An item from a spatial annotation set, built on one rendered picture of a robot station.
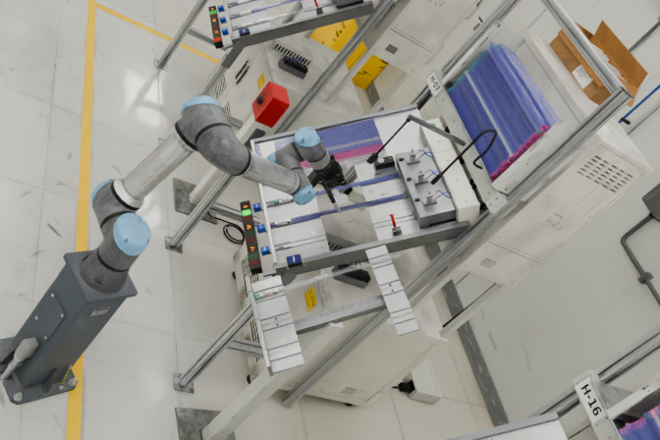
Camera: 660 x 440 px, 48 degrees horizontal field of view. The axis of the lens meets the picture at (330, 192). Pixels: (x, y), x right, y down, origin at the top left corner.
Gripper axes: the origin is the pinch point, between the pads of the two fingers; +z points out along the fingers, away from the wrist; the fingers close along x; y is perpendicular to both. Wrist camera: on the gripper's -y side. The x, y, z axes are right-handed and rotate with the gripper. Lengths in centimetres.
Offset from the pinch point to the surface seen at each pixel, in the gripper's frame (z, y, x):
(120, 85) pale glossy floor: 18, -100, 158
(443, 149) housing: 10.0, 43.7, 11.7
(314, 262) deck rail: 4.0, -14.0, -21.0
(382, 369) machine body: 89, -16, -21
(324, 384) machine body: 83, -41, -21
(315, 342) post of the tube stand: 8, -21, -49
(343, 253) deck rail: 5.4, -3.5, -21.0
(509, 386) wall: 194, 31, 3
